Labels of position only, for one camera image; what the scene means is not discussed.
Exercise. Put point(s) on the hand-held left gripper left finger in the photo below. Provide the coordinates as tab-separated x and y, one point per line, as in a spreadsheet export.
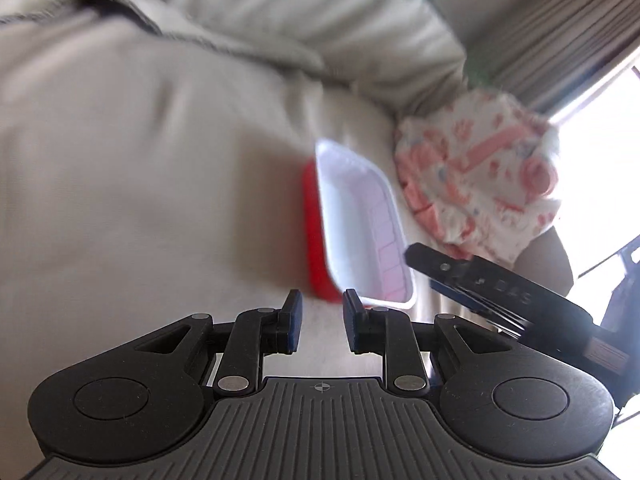
296	321

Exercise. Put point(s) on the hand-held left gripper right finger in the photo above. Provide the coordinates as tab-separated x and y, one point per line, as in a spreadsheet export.
350	321

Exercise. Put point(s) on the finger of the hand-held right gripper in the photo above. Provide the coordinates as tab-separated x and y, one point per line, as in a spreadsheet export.
465	300
480	272

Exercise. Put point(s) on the red plastic tray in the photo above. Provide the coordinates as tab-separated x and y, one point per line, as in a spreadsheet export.
312	240

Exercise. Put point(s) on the white plastic tray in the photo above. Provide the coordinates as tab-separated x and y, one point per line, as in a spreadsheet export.
362	225

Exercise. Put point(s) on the pink floral baby garment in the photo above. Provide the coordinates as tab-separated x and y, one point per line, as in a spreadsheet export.
475	175

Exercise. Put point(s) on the beige sofa cover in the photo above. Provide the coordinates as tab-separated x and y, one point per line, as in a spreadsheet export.
150	135

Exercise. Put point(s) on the grey curtain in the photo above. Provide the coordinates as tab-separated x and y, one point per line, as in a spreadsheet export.
545	30

